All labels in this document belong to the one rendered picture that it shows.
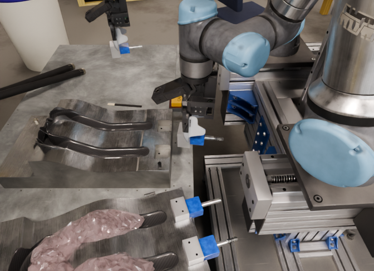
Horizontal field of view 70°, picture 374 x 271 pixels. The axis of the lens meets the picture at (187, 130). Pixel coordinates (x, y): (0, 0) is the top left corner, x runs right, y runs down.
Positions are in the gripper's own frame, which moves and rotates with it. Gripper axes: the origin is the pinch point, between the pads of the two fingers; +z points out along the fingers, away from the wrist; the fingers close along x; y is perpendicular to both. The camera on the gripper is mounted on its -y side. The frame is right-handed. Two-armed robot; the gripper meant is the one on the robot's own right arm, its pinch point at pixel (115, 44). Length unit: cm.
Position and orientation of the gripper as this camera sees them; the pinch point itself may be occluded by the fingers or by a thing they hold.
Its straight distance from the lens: 120.2
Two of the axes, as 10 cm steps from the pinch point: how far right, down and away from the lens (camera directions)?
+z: 0.0, 7.0, 7.2
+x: -2.3, -7.0, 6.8
